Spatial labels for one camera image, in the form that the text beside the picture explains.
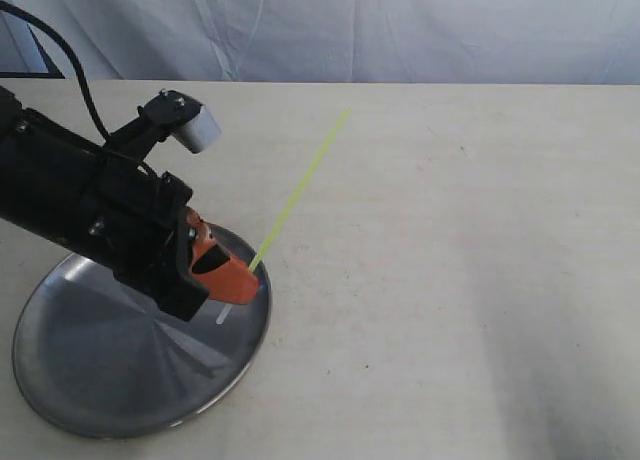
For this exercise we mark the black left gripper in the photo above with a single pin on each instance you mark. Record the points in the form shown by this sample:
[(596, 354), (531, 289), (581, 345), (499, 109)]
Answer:
[(134, 223)]

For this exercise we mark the thin green glow stick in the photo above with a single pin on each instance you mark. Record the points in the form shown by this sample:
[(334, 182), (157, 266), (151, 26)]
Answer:
[(296, 193)]

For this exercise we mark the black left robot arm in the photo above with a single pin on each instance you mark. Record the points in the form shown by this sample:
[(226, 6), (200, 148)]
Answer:
[(40, 176)]

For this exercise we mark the round stainless steel plate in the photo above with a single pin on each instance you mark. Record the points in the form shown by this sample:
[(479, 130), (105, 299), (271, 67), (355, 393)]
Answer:
[(100, 360)]

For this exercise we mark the white backdrop cloth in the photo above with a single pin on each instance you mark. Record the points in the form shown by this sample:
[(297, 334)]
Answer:
[(358, 41)]

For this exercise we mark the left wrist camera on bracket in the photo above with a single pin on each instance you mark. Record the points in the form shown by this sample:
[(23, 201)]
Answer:
[(169, 114)]

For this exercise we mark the dark frame behind cloth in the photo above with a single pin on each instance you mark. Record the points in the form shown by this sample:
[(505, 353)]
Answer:
[(22, 56)]

